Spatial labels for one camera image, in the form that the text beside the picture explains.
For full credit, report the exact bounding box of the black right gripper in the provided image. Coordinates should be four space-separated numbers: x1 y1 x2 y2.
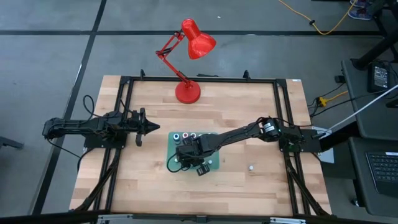
176 133 218 177

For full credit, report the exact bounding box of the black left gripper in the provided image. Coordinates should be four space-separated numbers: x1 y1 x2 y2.
126 107 160 147

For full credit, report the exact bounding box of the red desk lamp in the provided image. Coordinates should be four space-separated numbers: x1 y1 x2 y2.
155 17 218 105

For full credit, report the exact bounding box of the black furniture foot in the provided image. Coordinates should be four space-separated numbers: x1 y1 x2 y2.
0 136 24 151

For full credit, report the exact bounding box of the white paper sheet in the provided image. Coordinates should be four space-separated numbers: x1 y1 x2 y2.
322 148 335 165

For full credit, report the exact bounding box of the black desk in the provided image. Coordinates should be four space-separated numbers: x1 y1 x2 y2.
341 58 398 141
348 136 398 218

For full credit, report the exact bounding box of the white rod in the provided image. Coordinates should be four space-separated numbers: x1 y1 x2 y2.
322 83 398 135

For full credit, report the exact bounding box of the black power adapter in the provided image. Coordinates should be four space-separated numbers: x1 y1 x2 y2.
367 61 391 93

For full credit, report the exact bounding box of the black desk leg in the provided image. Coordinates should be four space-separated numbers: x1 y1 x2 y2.
351 29 398 72

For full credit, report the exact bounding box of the person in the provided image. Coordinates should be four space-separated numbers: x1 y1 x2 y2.
347 0 379 21

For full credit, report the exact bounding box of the yellow cable with plug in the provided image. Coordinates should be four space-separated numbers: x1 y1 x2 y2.
317 90 349 108

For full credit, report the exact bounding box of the yellow extension cable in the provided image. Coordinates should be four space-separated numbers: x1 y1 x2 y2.
278 0 358 35

